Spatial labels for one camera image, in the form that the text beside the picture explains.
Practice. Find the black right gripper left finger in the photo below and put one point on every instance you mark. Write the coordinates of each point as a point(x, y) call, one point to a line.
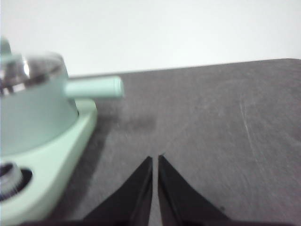
point(131, 202)

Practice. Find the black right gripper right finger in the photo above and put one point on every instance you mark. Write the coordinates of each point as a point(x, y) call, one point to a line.
point(181, 202)

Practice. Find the glass lid with mint knob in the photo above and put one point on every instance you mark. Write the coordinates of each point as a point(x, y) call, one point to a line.
point(40, 63)

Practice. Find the mint green steamer pot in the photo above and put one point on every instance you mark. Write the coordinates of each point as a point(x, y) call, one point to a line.
point(35, 113)

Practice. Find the mint green breakfast machine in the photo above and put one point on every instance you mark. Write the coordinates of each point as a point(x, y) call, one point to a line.
point(58, 150)

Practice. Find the silver black control dial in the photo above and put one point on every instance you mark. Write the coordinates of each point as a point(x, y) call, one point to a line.
point(9, 181)

